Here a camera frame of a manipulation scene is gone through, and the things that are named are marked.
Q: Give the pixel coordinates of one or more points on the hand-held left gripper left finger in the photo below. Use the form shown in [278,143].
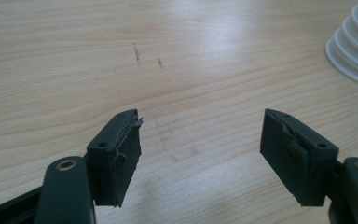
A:
[113,161]

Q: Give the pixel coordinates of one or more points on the white ribbed plastic cone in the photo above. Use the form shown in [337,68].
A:
[355,46]

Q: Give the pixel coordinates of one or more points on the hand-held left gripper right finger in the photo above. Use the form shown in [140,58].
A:
[295,161]

